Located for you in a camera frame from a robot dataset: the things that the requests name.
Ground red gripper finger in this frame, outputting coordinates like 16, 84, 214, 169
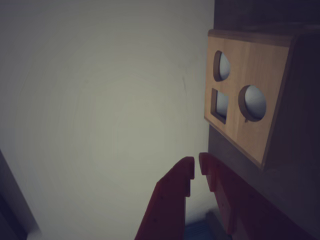
134, 156, 196, 240
198, 152, 316, 240

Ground wooden shape sorter box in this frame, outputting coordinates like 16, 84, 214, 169
203, 28, 320, 174

